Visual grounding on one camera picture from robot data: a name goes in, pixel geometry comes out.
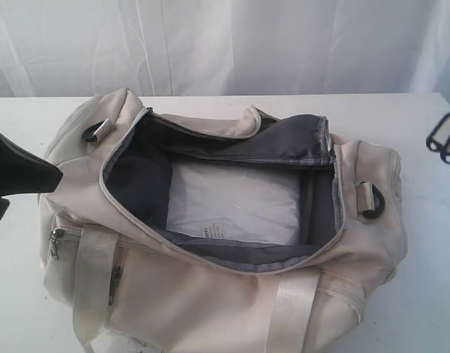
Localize beige duffel bag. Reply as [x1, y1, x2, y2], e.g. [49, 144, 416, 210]
[38, 88, 407, 352]

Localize colourful key tag bunch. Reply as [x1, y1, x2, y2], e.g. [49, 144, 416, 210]
[425, 110, 450, 166]

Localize white plastic pouch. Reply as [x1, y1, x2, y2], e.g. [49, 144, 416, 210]
[166, 160, 300, 245]

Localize white backdrop curtain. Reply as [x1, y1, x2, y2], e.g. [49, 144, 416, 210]
[0, 1, 450, 101]

